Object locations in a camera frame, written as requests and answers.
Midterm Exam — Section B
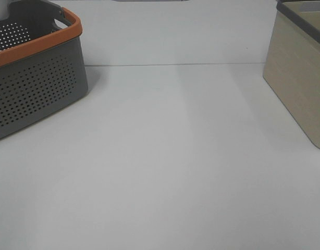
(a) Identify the beige bin grey rim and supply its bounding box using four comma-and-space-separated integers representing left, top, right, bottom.
263, 1, 320, 149

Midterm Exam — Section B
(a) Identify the grey perforated basket orange rim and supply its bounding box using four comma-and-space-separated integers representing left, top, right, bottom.
0, 1, 88, 139

